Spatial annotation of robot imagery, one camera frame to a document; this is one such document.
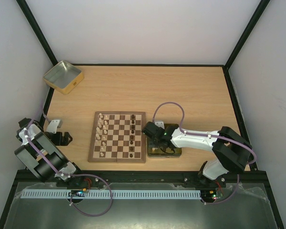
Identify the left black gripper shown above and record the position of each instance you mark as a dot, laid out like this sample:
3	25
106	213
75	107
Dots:
65	142

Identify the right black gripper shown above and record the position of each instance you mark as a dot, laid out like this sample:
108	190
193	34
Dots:
158	142

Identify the gold tin lid tray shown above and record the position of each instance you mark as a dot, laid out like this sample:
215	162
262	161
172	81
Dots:
159	135

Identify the wooden chess board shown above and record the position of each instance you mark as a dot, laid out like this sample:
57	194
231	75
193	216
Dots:
117	137

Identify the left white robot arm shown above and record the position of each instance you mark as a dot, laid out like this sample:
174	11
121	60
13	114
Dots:
40	154

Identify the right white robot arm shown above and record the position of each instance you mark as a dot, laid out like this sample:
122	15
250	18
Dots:
231	150

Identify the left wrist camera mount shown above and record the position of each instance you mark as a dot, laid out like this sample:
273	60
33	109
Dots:
54	125

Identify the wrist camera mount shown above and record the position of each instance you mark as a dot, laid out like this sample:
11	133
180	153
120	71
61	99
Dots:
159	124
54	125

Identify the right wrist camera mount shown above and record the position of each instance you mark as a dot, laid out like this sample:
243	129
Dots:
159	124

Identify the black metal frame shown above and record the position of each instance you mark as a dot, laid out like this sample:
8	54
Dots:
252	177

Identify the grey slotted cable duct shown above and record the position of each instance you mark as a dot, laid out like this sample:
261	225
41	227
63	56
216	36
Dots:
106	194

